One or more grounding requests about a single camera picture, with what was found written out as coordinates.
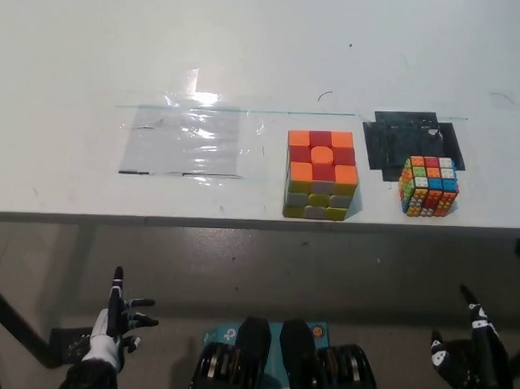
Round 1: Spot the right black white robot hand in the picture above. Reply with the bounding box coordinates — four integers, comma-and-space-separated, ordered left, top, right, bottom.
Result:
428, 282, 520, 389

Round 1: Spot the black teal robot body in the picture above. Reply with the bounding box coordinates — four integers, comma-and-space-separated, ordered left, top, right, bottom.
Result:
186, 313, 385, 389

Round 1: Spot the clear plastic sheet over paper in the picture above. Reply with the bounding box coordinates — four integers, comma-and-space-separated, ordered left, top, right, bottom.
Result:
113, 64, 271, 183

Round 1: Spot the black slanted table leg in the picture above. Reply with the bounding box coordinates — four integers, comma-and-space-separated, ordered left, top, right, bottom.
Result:
0, 275, 56, 370

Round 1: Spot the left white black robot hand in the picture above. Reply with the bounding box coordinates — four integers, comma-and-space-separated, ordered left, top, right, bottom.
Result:
81, 264, 161, 376

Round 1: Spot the large orange red puzzle cube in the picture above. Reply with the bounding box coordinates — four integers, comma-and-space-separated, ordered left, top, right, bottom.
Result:
282, 129, 361, 223

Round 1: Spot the black table foot plate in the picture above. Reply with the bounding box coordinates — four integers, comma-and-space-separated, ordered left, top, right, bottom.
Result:
48, 325, 95, 365

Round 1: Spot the small studded multicolour puzzle cube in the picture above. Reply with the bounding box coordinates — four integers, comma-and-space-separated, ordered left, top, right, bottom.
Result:
397, 154, 462, 219

